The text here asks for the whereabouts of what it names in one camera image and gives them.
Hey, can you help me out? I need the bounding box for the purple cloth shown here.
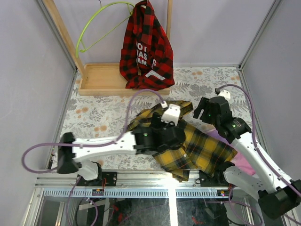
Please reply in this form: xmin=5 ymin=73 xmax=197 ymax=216
xmin=205 ymin=125 xmax=256 ymax=176

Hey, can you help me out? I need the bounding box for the yellow plaid flannel shirt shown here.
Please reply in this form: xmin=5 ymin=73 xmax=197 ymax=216
xmin=127 ymin=100 xmax=238 ymax=182

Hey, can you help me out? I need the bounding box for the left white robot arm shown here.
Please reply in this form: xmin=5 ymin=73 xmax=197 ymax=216
xmin=57 ymin=113 xmax=186 ymax=186

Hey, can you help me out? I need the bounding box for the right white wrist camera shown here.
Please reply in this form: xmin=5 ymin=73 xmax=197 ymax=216
xmin=215 ymin=88 xmax=231 ymax=101

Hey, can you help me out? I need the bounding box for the red black plaid shirt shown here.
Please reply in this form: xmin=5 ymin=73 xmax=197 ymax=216
xmin=119 ymin=0 xmax=175 ymax=91

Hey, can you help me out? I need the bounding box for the lime green wire hanger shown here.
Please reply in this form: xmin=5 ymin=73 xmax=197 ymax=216
xmin=76 ymin=0 xmax=135 ymax=56

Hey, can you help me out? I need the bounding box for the wooden clothes rack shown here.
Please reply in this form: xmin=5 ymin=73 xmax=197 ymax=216
xmin=44 ymin=0 xmax=170 ymax=96

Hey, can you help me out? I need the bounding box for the aluminium front rail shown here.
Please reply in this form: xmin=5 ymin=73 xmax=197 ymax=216
xmin=35 ymin=170 xmax=230 ymax=199

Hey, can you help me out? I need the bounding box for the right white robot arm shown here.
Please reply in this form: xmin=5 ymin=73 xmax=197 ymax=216
xmin=193 ymin=96 xmax=301 ymax=219

